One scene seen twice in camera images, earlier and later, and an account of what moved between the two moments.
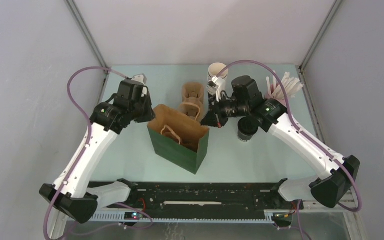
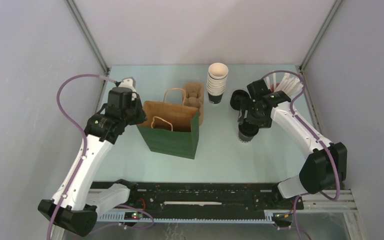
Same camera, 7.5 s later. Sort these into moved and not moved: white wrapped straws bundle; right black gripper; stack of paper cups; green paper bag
Moved: green paper bag; right black gripper
Not moved: white wrapped straws bundle; stack of paper cups
